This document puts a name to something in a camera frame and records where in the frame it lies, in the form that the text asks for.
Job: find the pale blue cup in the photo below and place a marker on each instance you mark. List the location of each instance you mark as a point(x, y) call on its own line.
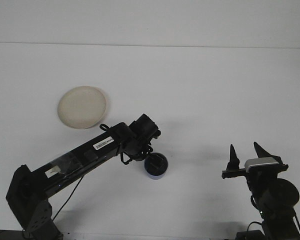
point(156, 176)

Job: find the pale round plate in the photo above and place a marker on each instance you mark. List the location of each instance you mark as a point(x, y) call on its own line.
point(80, 107)

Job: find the dark base platform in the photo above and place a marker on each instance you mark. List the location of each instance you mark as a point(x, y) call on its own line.
point(0, 235)

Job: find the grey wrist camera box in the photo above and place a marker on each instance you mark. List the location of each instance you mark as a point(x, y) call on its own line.
point(261, 163)

